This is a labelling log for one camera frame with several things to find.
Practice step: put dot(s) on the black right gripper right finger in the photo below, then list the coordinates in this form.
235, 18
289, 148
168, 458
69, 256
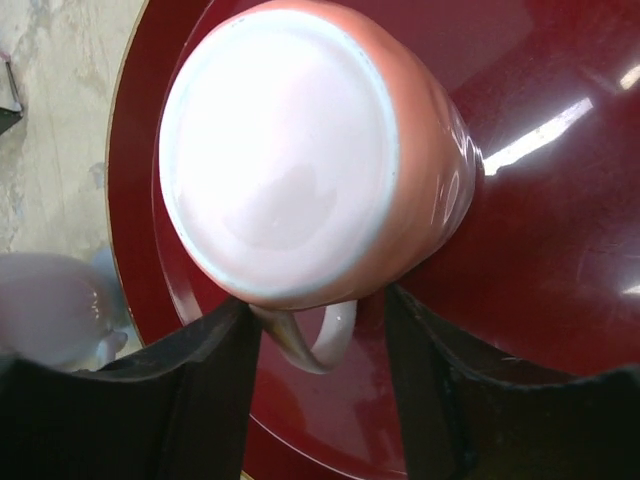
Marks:
468, 411

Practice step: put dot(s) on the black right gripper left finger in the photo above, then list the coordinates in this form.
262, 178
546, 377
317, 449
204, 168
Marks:
178, 409

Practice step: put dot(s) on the grey footed mug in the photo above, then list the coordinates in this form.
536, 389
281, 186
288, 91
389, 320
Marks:
60, 311

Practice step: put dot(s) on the pink mug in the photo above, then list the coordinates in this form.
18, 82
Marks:
307, 159

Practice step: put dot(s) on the silver black rectangular box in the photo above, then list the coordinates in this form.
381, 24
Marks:
11, 106

